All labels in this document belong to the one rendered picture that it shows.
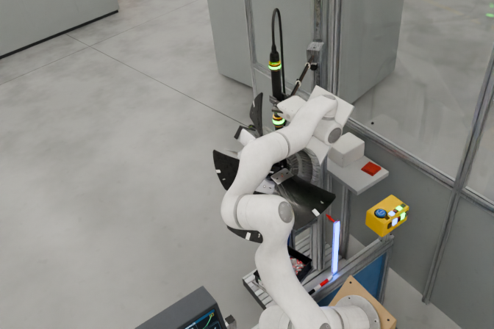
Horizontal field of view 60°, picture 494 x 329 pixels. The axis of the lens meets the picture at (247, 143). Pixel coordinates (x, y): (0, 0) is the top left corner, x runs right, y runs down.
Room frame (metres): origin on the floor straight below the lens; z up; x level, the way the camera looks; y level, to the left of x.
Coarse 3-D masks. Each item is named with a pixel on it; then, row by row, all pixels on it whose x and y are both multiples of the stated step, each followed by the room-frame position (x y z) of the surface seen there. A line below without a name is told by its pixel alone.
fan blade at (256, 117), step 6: (258, 96) 1.76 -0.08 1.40; (258, 102) 1.73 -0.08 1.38; (252, 108) 1.80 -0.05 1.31; (258, 108) 1.71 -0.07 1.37; (252, 114) 1.79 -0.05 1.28; (258, 114) 1.69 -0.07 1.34; (252, 120) 1.79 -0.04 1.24; (258, 120) 1.68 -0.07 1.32; (258, 126) 1.67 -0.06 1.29; (258, 132) 1.70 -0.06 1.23
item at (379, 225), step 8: (384, 200) 1.30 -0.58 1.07; (392, 200) 1.29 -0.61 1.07; (400, 200) 1.28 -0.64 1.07; (376, 208) 1.26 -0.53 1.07; (384, 208) 1.25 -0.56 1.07; (392, 208) 1.25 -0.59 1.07; (408, 208) 1.24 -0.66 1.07; (368, 216) 1.24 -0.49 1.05; (376, 216) 1.21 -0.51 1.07; (384, 216) 1.21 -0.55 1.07; (392, 216) 1.20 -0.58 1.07; (368, 224) 1.23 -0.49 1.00; (376, 224) 1.20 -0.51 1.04; (384, 224) 1.17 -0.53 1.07; (392, 224) 1.19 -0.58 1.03; (400, 224) 1.22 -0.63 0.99; (376, 232) 1.19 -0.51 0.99; (384, 232) 1.17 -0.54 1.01
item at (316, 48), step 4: (316, 40) 2.02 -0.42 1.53; (320, 40) 2.01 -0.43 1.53; (312, 44) 2.00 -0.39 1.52; (316, 44) 1.99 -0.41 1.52; (320, 44) 1.99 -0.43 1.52; (308, 48) 1.95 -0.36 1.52; (312, 48) 1.95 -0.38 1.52; (316, 48) 1.94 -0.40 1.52; (320, 48) 1.94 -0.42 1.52; (308, 52) 1.94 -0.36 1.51; (312, 52) 1.93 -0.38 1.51; (316, 52) 1.93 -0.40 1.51; (320, 52) 1.92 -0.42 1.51; (308, 56) 1.94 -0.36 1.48; (316, 56) 1.93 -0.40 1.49; (320, 56) 1.92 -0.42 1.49; (308, 60) 1.94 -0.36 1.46; (312, 60) 1.93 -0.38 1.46; (316, 60) 1.93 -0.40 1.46; (320, 60) 1.92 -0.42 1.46
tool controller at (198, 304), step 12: (204, 288) 0.86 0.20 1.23; (180, 300) 0.82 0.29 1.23; (192, 300) 0.81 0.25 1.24; (204, 300) 0.80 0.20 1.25; (168, 312) 0.78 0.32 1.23; (180, 312) 0.77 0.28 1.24; (192, 312) 0.76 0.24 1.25; (204, 312) 0.76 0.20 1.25; (216, 312) 0.77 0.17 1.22; (144, 324) 0.76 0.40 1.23; (156, 324) 0.75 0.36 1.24; (168, 324) 0.74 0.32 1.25; (180, 324) 0.73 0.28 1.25; (192, 324) 0.73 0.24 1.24; (204, 324) 0.74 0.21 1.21; (216, 324) 0.75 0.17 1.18
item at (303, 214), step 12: (288, 180) 1.38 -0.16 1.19; (300, 180) 1.37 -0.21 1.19; (288, 192) 1.31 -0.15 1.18; (300, 192) 1.30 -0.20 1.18; (312, 192) 1.29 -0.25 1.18; (324, 192) 1.28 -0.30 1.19; (300, 204) 1.25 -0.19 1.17; (312, 204) 1.23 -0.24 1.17; (324, 204) 1.22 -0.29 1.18; (300, 216) 1.20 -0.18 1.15; (312, 216) 1.19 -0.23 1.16
